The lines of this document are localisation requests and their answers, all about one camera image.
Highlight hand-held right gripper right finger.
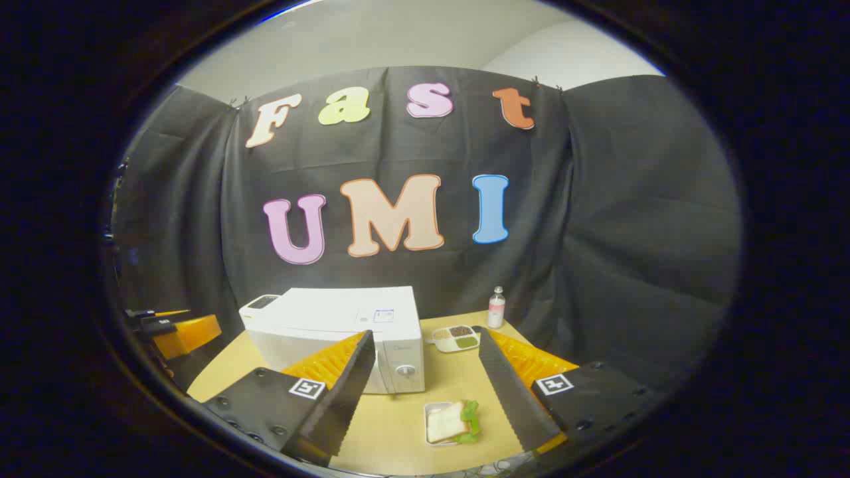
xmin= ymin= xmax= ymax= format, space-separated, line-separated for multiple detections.
xmin=473 ymin=325 xmax=665 ymax=459

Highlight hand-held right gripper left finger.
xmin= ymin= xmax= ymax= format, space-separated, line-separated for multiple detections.
xmin=203 ymin=330 xmax=376 ymax=467

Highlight white microwave oven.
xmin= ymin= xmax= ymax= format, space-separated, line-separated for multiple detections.
xmin=242 ymin=287 xmax=426 ymax=396

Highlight sandwich with green lettuce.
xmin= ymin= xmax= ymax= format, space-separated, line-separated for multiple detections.
xmin=426 ymin=400 xmax=481 ymax=445

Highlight divided plate with grains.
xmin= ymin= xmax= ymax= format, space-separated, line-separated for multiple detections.
xmin=432 ymin=325 xmax=480 ymax=353

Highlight white toaster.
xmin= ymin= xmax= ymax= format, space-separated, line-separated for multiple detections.
xmin=238 ymin=294 xmax=281 ymax=319

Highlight white ribbed plastic tray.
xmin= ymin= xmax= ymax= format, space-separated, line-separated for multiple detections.
xmin=424 ymin=400 xmax=475 ymax=447

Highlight small bottle with pink label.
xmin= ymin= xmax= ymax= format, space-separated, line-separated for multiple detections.
xmin=487 ymin=286 xmax=506 ymax=329

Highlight black backdrop cloth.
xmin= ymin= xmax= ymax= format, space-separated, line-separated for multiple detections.
xmin=110 ymin=65 xmax=743 ymax=392

